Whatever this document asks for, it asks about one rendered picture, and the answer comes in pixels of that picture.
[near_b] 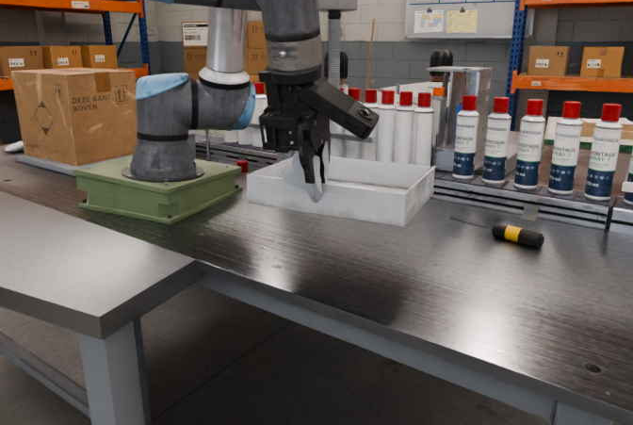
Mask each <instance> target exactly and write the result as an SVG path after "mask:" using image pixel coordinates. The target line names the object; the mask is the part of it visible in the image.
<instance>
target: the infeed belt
mask: <svg viewBox="0 0 633 425"><path fill-rule="evenodd" d="M209 138H210V143H214V144H219V145H225V146H232V147H237V148H243V149H249V150H255V151H261V152H267V153H273V154H277V153H275V151H272V150H263V148H253V147H252V146H239V145H238V143H234V144H227V143H224V142H223V138H217V137H211V136H209ZM195 140H196V141H201V142H206V136H205V135H198V134H195ZM452 173H453V172H445V171H438V170H435V172H434V179H437V180H444V181H449V182H455V183H461V184H467V185H473V186H479V187H485V188H496V189H502V190H507V191H514V192H520V193H526V194H531V195H537V196H544V197H549V198H555V199H561V200H567V201H573V202H579V203H584V204H596V205H602V206H607V207H608V208H610V207H613V205H614V203H615V201H616V198H617V197H615V196H611V197H610V201H609V202H596V201H591V200H588V199H585V198H584V191H580V192H578V191H577V190H573V194H572V195H570V196H559V195H554V194H551V193H549V192H547V190H548V187H546V186H540V185H538V186H537V189H535V190H522V189H518V188H515V187H514V186H513V184H514V181H508V180H504V184H503V185H498V186H494V185H487V184H484V183H482V176H476V175H474V179H472V180H457V179H454V178H452Z"/></svg>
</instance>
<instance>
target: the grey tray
mask: <svg viewBox="0 0 633 425"><path fill-rule="evenodd" d="M292 161H293V156H292V157H289V158H288V159H285V160H282V161H280V162H277V163H274V164H272V165H269V166H267V167H265V168H262V169H260V170H257V171H255V172H250V173H248V174H247V201H248V204H260V205H266V206H272V207H279V208H284V209H291V210H297V211H303V212H310V213H316V214H322V215H328V216H335V217H341V218H347V219H354V220H359V221H371V222H377V223H384V224H390V225H396V226H402V227H404V225H405V224H406V223H407V222H408V221H409V220H410V219H411V218H412V217H413V215H414V214H415V213H416V212H417V211H418V210H419V209H420V208H421V206H422V205H423V204H424V203H425V202H426V201H427V200H428V199H429V198H430V196H431V195H432V194H433V185H434V172H435V167H428V166H418V165H409V164H399V163H390V162H380V161H371V160H362V159H352V158H343V157H333V156H330V163H329V173H328V180H327V184H325V183H321V187H322V191H323V193H322V195H321V197H320V199H319V201H318V202H317V203H314V202H313V201H312V200H311V198H310V196H309V193H308V192H307V190H305V189H302V188H298V187H295V186H292V185H289V184H287V183H286V182H285V181H284V180H283V178H282V172H283V171H284V170H287V169H289V168H292Z"/></svg>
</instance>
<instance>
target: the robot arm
mask: <svg viewBox="0 0 633 425"><path fill-rule="evenodd" d="M151 1H157V2H163V3H164V4H168V5H169V4H172V3H173V4H184V5H193V6H204V7H209V10H208V32H207V55H206V66H205V67H204V68H203V69H202V70H200V72H199V80H189V76H188V74H155V75H147V76H143V77H141V78H140V79H139V80H138V82H137V89H136V97H135V99H136V103H137V138H138V140H137V144H136V147H135V151H134V153H133V157H132V161H131V162H130V173H132V174H134V175H135V176H139V177H145V178H154V179H171V178H181V177H187V176H190V175H192V174H194V173H196V162H195V161H194V157H193V154H192V151H191V148H190V145H189V142H188V130H226V131H232V130H243V129H245V128H246V127H247V126H248V125H249V124H250V122H251V120H252V115H253V112H254V107H255V86H254V84H253V83H251V82H250V77H249V76H248V74H247V73H246V72H245V71H244V60H245V49H246V37H247V24H248V13H249V10H251V11H261V12H262V18H263V26H264V32H265V39H266V46H267V53H268V66H267V67H266V69H265V70H264V71H260V72H259V73H258V76H259V82H265V84H266V91H267V98H268V106H267V107H266V108H265V109H264V112H263V113H262V114H261V115H260V116H259V117H258V118H259V124H260V130H261V137H262V143H263V150H272V151H275V153H285V154H288V153H289V152H290V151H298V152H296V153H295V154H294V155H293V161H292V168H289V169H287V170H284V171H283V172H282V178H283V180H284V181H285V182H286V183H287V184H289V185H292V186H295V187H298V188H302V189H305V190H307V192H308V193H309V196H310V198H311V200H312V201H313V202H314V203H317V202H318V201H319V199H320V197H321V195H322V193H323V191H322V187H321V183H325V184H327V180H328V173H329V163H330V152H331V133H330V120H332V121H333V122H335V123H337V124H339V125H340V126H342V127H343V128H345V129H347V130H348V131H350V133H352V134H353V135H355V136H357V137H358V138H360V139H367V138H368V137H369V135H370V134H371V132H372V131H373V129H374V128H375V126H376V124H377V122H378V121H379V114H378V113H376V112H374V111H373V110H371V109H370V108H368V107H367V106H364V105H363V104H361V103H360V102H358V101H357V100H355V99H353V98H352V97H350V96H349V95H347V94H346V93H344V92H343V91H341V90H340V89H338V88H337V87H335V86H333V85H332V84H330V83H329V82H327V81H326V80H324V79H322V78H321V76H322V67H321V63H322V61H323V58H322V45H321V34H320V23H319V10H318V0H151ZM269 112H270V113H272V114H268V113H269ZM266 115H267V116H266ZM263 126H265V128H266V136H267V142H265V135H264V128H263Z"/></svg>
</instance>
